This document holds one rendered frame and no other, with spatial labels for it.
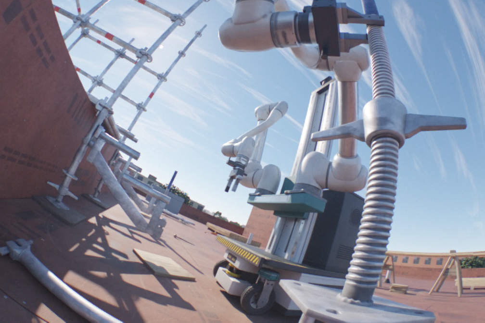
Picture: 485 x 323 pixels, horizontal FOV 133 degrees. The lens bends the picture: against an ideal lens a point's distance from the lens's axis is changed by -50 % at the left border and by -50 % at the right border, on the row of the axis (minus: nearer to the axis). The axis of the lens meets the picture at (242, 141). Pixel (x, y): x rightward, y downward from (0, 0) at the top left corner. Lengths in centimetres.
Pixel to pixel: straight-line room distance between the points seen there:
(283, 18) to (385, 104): 30
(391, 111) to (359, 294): 21
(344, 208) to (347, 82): 75
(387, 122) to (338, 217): 109
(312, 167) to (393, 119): 89
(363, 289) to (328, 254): 108
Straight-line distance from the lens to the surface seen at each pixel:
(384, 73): 35
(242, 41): 51
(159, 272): 118
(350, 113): 101
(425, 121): 30
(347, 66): 96
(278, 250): 148
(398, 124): 28
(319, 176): 112
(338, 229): 132
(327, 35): 48
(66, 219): 130
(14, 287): 64
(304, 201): 104
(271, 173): 152
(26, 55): 84
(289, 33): 47
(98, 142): 142
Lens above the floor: 40
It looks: 23 degrees up
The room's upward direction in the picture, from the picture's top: 22 degrees clockwise
